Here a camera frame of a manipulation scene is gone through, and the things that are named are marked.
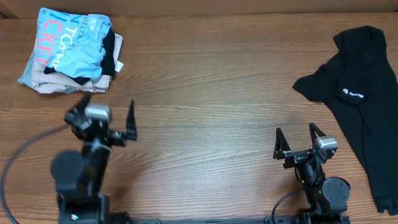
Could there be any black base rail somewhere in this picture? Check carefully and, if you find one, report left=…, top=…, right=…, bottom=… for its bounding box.
left=126, top=216, right=351, bottom=224

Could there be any light blue printed t-shirt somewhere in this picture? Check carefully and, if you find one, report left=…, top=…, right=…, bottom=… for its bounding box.
left=35, top=7, right=111, bottom=80

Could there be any black t-shirt with logo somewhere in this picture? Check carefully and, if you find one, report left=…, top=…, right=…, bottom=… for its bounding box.
left=293, top=26, right=397, bottom=215

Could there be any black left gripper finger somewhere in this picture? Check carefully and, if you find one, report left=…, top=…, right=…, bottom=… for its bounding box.
left=64, top=93, right=91, bottom=124
left=126, top=100, right=137, bottom=141

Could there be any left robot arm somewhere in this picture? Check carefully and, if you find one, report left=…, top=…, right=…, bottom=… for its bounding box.
left=50, top=95, right=137, bottom=224

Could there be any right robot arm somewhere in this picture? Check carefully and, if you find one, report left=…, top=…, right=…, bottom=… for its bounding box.
left=264, top=123, right=351, bottom=224

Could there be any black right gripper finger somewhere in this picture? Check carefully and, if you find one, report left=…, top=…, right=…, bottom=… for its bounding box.
left=309, top=123, right=326, bottom=149
left=273, top=128, right=291, bottom=160

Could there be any folded beige garment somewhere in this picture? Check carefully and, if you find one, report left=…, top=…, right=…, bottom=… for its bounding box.
left=30, top=32, right=124, bottom=95

